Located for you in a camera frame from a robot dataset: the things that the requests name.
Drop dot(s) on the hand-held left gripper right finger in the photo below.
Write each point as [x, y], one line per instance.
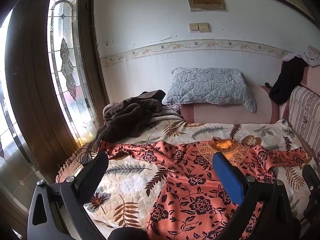
[227, 177]

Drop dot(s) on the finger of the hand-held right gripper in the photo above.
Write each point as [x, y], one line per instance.
[311, 180]

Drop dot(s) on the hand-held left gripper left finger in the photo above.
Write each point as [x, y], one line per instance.
[96, 166]

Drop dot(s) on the orange floral garment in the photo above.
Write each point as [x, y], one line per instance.
[185, 185]

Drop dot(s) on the leaf print blanket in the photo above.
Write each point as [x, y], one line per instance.
[130, 180]

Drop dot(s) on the brown fleece garment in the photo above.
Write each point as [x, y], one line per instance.
[125, 115]

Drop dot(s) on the striped floral pillow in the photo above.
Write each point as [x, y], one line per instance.
[305, 112]

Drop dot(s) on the grey quilted pillow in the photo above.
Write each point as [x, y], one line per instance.
[210, 87]

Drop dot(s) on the black garment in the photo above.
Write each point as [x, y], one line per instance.
[287, 80]

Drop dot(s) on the wooden door with stained glass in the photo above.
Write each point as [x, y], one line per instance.
[32, 80]

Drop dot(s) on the white cloth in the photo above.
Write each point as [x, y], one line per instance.
[312, 58]

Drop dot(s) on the beige wall switch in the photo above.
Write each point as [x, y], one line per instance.
[204, 27]
[194, 27]

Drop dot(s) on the dark framed wall picture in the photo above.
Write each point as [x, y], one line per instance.
[287, 0]

